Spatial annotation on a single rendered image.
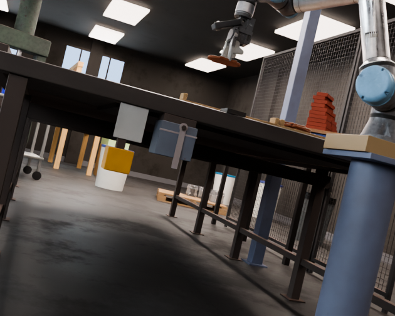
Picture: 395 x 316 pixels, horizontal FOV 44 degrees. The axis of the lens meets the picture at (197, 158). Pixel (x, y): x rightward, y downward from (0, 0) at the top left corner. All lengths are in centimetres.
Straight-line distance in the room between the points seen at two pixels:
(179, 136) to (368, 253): 75
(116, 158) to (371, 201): 86
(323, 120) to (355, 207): 133
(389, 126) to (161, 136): 77
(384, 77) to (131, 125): 83
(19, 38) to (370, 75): 701
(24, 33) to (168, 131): 667
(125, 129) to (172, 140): 17
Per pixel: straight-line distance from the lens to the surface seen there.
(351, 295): 177
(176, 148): 172
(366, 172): 174
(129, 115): 171
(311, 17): 432
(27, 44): 827
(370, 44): 175
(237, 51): 201
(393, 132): 178
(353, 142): 170
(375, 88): 167
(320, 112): 303
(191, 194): 820
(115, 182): 765
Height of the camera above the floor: 72
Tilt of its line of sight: level
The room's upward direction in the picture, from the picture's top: 13 degrees clockwise
